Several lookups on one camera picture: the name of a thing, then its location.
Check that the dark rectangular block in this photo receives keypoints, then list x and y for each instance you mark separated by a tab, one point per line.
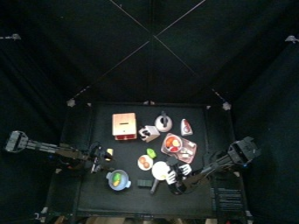
144	183

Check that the pale yellow toy piece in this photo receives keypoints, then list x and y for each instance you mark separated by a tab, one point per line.
110	151

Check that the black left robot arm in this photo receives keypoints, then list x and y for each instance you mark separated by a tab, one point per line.
43	147

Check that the white toy frying pan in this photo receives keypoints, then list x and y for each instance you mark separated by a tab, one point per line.
159	170

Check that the yellow toy food piece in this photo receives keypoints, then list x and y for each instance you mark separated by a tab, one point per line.
176	143

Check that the light blue toy pot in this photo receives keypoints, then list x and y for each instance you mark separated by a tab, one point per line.
118	180

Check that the green toy vegetable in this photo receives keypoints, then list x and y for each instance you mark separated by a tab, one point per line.
116	176

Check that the pink toy tray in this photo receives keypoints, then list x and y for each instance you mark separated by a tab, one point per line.
187	147

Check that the yellow toy corn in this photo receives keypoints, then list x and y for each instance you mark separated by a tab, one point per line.
116	183

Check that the white toy kettle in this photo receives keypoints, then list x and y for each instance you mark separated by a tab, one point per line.
163	123

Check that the green apple half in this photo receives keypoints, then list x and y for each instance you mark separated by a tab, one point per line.
151	153

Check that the grey frame corner bracket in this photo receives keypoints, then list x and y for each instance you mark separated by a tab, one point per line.
71	102
147	102
226	106
291	38
15	36

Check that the wooden toy toaster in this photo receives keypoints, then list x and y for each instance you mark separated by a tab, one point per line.
124	126

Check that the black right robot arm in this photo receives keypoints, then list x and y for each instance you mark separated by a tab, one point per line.
230	157

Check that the small white plate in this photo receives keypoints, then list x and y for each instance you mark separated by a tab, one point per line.
144	162

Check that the small white toy food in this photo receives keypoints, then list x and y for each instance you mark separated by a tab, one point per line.
186	154

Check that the orange toy fruit half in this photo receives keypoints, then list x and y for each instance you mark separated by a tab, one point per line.
170	142

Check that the white letter cube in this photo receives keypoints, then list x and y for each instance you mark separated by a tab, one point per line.
148	133

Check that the round bowl with red rim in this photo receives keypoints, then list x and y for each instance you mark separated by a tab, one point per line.
172	143

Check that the brown toy egg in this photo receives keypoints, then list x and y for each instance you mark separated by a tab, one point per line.
147	165
142	159

